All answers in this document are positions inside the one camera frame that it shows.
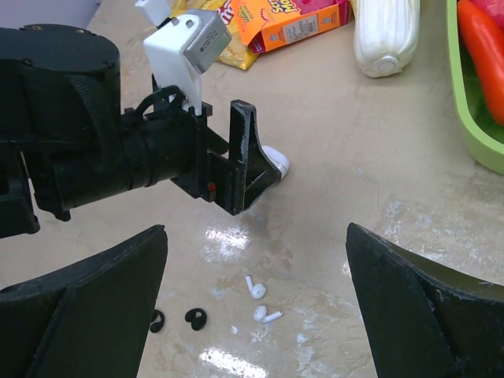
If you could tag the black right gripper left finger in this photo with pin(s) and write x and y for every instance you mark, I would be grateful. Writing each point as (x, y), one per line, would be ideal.
(88, 319)

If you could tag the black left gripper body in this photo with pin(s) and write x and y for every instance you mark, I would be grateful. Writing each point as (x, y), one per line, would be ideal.
(193, 142)

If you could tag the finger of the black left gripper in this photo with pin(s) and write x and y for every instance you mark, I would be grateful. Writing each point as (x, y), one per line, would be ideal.
(243, 176)

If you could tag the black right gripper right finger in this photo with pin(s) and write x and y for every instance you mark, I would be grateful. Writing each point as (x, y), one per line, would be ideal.
(423, 319)

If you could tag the white earbud charging case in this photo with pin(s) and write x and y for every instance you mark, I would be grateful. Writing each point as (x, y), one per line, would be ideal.
(280, 160)

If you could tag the white earbud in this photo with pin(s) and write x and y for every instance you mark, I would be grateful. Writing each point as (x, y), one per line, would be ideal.
(257, 290)
(262, 316)

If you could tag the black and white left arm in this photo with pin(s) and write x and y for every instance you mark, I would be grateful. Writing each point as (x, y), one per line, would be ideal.
(66, 141)

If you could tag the black ear hook left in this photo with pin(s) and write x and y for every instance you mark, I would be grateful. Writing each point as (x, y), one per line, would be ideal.
(157, 321)

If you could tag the black ear hook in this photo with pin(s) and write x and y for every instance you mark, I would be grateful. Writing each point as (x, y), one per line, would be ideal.
(197, 318)
(157, 321)

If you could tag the black ear hook right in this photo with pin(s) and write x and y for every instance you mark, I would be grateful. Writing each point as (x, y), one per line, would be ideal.
(197, 318)

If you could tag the yellow chips bag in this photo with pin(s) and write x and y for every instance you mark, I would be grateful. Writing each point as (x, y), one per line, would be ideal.
(236, 54)

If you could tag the orange pink snack box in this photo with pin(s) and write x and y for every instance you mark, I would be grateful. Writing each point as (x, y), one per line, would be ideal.
(269, 25)

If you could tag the green plastic basket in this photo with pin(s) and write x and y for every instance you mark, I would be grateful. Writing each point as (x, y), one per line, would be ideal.
(482, 136)

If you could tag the yellow white napa cabbage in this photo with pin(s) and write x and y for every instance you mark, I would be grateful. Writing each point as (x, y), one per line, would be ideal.
(386, 35)

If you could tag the orange red pepper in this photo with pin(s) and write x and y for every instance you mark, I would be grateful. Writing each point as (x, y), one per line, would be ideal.
(483, 39)

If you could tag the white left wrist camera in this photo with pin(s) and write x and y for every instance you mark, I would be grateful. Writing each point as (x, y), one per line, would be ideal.
(183, 47)

